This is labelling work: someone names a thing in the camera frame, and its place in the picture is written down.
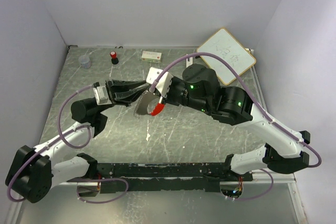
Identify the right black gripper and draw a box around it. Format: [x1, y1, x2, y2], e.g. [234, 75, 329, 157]
[156, 75, 212, 113]

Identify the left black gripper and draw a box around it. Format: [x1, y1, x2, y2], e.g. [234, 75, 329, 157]
[97, 78, 150, 113]

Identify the red handled metal keyring holder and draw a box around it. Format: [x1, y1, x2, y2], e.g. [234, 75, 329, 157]
[134, 90, 165, 116]

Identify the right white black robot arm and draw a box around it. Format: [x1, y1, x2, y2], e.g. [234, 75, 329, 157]
[156, 64, 309, 181]

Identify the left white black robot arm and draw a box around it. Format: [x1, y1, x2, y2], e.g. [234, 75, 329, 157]
[5, 80, 148, 203]

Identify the white stapler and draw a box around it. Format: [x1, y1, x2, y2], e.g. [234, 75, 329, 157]
[186, 57, 193, 68]

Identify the red black stamp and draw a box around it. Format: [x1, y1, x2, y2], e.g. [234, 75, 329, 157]
[110, 51, 119, 65]

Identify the clear plastic cup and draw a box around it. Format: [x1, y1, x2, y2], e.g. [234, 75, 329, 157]
[78, 55, 91, 69]

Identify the white green staple box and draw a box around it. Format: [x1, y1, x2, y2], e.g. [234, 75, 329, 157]
[141, 51, 162, 63]

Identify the yellow framed whiteboard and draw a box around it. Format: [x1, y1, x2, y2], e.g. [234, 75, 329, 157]
[196, 28, 256, 86]

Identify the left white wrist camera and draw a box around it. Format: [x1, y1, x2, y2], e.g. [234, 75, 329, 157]
[93, 82, 109, 105]

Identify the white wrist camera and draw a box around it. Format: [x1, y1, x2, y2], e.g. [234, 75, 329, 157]
[146, 67, 173, 98]
[93, 82, 109, 105]

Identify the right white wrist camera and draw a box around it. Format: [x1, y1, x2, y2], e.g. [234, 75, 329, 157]
[146, 67, 173, 98]

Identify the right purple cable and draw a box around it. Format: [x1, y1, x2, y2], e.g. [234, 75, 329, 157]
[149, 52, 322, 201]

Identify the purple cable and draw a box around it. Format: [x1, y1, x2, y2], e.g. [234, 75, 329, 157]
[149, 52, 322, 201]
[6, 83, 129, 204]

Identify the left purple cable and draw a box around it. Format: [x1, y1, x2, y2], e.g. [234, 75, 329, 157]
[6, 83, 129, 204]

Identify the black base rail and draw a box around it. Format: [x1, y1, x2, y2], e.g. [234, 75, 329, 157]
[65, 162, 254, 195]

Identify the aluminium extrusion rail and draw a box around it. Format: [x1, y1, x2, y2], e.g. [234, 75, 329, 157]
[250, 168, 296, 183]

